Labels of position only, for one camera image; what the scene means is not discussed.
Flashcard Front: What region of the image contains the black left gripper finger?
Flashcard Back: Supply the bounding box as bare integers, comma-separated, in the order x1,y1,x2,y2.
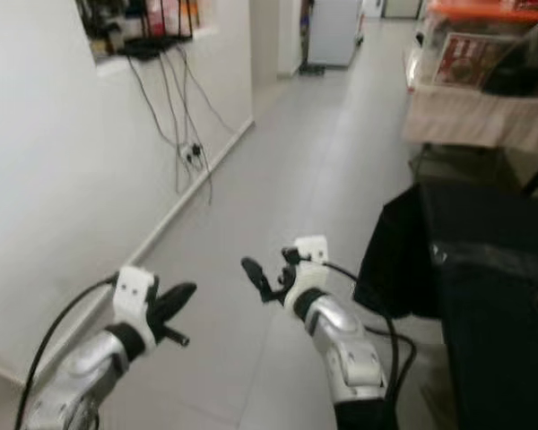
151,281,198,328

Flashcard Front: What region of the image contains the clear tape patch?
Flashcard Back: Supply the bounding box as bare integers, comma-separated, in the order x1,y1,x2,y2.
430,237,538,279

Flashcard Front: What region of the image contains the black tablecloth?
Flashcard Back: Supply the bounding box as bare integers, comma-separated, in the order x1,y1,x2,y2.
352,179,538,430

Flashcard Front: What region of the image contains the white fridge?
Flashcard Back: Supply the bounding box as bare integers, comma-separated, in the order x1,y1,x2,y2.
305,0,364,71

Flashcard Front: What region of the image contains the beige cloth covered side table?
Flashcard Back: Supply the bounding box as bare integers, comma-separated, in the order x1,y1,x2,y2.
402,81,538,185

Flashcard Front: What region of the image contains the black electronic device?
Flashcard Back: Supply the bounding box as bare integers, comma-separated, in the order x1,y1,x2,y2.
76,0,198,62

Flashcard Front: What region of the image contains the orange lid storage box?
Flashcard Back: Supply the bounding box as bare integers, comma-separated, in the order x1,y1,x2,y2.
417,0,538,90

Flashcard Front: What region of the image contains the black bag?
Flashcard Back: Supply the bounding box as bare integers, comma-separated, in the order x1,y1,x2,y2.
480,40,538,98

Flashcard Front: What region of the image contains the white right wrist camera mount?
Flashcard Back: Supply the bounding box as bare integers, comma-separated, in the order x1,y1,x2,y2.
282,236,331,319

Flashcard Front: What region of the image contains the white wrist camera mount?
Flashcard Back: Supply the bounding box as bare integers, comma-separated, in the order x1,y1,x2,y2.
282,236,331,319
112,266,158,355

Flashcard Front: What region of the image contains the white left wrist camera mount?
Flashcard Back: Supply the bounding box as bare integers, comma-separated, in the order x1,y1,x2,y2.
112,266,158,355

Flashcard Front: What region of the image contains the black wall cable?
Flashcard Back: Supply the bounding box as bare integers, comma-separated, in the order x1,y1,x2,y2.
175,49,239,135
126,56,213,205

